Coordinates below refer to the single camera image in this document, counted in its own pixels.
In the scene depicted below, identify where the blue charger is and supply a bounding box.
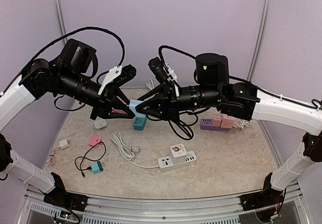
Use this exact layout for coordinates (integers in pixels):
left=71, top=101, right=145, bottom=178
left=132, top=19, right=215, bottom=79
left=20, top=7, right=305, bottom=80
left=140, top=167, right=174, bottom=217
left=129, top=99, right=144, bottom=115

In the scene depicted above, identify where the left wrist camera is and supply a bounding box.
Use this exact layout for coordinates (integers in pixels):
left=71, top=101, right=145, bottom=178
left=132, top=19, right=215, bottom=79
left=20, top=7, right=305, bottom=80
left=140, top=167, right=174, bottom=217
left=98, top=64, right=136, bottom=96

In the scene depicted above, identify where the long black cable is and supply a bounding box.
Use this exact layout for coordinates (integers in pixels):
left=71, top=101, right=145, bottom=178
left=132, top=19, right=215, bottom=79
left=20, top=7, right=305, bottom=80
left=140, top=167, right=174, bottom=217
left=74, top=142, right=108, bottom=179

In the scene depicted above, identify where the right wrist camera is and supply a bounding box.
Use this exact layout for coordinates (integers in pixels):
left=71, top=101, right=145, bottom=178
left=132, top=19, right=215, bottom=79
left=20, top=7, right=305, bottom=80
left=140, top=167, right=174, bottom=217
left=148, top=57, right=181, bottom=97

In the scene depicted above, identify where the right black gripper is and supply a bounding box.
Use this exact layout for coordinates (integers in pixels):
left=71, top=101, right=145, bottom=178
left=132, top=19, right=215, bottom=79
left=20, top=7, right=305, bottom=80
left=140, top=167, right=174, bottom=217
left=135, top=80, right=222, bottom=123

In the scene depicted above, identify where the purple power strip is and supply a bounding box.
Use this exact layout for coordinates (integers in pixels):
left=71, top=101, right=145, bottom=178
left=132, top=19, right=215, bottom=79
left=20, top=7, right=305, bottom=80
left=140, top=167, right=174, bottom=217
left=200, top=118, right=231, bottom=131

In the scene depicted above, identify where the white power strip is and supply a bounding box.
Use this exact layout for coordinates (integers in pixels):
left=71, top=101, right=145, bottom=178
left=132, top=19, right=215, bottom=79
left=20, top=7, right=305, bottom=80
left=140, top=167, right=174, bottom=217
left=157, top=151, right=197, bottom=172

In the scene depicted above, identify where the aluminium post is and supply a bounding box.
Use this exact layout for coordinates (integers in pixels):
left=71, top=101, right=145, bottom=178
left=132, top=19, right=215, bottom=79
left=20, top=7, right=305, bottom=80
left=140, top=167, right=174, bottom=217
left=247, top=0, right=271, bottom=82
left=53, top=0, right=66, bottom=36

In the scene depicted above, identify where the aluminium front rail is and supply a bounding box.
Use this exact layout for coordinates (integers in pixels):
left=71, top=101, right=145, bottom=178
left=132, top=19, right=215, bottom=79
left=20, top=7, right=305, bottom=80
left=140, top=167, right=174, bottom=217
left=14, top=182, right=312, bottom=223

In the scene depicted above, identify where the small white charger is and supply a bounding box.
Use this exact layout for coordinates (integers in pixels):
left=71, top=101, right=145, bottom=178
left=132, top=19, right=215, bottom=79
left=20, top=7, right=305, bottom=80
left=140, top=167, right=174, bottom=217
left=58, top=139, right=70, bottom=150

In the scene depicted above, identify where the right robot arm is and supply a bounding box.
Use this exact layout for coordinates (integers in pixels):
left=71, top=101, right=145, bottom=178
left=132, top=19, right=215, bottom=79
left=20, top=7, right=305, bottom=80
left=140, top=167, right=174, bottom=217
left=136, top=53, right=321, bottom=206

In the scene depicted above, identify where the teal power strip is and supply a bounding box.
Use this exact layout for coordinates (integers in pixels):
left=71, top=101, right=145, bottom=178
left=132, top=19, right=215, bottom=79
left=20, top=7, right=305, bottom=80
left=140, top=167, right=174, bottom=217
left=133, top=115, right=147, bottom=131

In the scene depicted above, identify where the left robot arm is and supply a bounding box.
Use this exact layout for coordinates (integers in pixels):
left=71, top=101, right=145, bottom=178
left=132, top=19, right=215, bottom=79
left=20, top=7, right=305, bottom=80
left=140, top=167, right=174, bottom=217
left=1, top=26, right=136, bottom=206

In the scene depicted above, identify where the teal charger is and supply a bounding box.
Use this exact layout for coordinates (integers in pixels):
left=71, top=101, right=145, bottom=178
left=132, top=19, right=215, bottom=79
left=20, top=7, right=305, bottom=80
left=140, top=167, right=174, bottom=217
left=91, top=161, right=105, bottom=174

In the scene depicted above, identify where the pink triangular power strip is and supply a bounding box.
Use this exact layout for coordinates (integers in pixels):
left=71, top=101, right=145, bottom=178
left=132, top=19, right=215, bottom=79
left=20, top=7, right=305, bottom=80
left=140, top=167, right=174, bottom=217
left=112, top=97, right=129, bottom=114

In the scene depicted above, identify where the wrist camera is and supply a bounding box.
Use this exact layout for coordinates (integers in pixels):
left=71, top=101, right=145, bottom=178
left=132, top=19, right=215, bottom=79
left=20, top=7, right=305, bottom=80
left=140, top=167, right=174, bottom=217
left=98, top=64, right=136, bottom=96
left=148, top=57, right=181, bottom=97

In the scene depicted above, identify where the left aluminium post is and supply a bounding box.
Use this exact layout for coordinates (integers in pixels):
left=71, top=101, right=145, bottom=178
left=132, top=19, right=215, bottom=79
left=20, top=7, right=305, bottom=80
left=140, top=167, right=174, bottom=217
left=53, top=0, right=66, bottom=36

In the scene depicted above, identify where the beige pink charger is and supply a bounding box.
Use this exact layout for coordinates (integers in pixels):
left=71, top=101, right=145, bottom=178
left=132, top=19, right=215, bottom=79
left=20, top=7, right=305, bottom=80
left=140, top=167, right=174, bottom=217
left=212, top=116, right=222, bottom=127

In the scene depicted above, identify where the white pink cable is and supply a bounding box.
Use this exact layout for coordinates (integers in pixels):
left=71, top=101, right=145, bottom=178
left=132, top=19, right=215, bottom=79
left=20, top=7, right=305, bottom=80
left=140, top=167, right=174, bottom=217
left=46, top=147, right=60, bottom=168

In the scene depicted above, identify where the black usb cable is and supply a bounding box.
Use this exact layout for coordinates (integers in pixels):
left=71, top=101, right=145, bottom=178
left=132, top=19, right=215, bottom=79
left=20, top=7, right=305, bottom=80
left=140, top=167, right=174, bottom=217
left=148, top=113, right=198, bottom=141

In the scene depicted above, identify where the white square adapter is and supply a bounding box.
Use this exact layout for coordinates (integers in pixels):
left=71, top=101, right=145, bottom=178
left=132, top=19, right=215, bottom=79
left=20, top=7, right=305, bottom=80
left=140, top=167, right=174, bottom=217
left=94, top=119, right=107, bottom=130

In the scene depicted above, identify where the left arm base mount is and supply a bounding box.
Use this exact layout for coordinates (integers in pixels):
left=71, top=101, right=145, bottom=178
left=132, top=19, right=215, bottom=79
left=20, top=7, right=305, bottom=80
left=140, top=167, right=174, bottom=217
left=44, top=192, right=88, bottom=212

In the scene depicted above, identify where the pink cube socket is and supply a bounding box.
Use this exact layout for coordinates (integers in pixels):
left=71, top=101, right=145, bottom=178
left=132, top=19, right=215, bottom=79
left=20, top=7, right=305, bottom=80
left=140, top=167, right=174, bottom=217
left=220, top=114, right=236, bottom=129

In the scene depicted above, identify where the right aluminium post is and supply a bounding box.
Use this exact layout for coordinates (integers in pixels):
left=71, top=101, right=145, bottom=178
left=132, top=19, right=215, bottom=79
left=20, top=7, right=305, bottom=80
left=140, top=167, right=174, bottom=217
left=247, top=0, right=271, bottom=82

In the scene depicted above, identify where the white cube socket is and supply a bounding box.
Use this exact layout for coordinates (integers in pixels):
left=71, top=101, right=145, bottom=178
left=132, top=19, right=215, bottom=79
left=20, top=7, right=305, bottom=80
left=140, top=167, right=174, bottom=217
left=170, top=144, right=187, bottom=165

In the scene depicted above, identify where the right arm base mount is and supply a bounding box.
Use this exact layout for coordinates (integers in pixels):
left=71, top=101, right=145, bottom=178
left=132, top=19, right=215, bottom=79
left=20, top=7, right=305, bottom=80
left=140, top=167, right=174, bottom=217
left=240, top=188, right=284, bottom=211

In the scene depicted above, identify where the pink square adapter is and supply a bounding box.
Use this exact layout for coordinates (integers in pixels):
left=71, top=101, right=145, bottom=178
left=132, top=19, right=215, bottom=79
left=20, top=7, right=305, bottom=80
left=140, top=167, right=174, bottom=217
left=88, top=135, right=102, bottom=147

